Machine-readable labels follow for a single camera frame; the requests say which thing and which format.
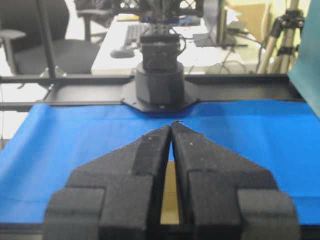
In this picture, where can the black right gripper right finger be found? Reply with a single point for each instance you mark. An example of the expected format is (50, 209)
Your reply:
(225, 196)

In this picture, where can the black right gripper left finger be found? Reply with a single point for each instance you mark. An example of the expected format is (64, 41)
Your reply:
(115, 197)

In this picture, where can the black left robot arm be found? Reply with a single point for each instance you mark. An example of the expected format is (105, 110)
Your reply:
(163, 87)

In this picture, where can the open cardboard box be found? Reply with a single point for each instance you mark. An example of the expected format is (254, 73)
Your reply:
(170, 206)

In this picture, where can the blue table cloth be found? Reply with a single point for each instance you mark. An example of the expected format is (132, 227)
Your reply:
(52, 141)

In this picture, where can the teal backdrop sheet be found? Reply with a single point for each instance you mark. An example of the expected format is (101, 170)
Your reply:
(305, 75)

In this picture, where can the white desk with keyboard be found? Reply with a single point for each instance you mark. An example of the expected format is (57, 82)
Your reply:
(161, 48)

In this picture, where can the black office chair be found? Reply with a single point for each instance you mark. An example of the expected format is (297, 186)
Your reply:
(33, 33)

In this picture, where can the black metal table frame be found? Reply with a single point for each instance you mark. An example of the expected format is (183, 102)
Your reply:
(104, 90)

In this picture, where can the grey camera tripod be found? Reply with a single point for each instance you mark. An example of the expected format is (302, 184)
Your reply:
(280, 50)

